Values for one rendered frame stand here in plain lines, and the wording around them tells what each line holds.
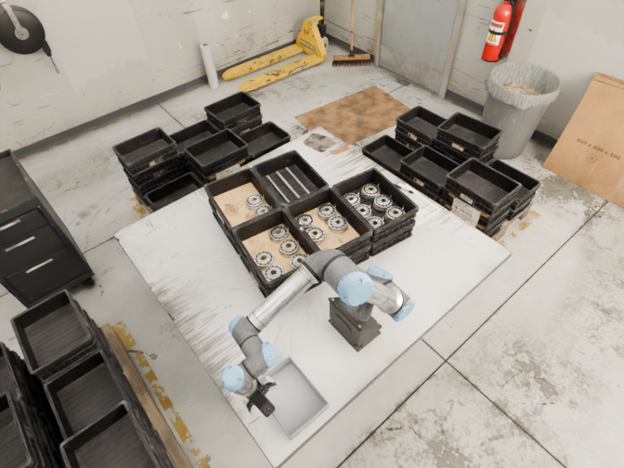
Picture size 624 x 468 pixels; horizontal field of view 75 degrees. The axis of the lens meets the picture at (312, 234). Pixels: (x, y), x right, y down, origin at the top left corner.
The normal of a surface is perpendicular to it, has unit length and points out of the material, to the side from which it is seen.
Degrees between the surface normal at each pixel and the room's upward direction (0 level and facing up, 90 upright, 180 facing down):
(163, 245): 0
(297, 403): 0
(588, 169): 73
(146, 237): 0
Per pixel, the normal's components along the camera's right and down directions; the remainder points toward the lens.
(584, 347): -0.04, -0.66
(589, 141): -0.74, 0.34
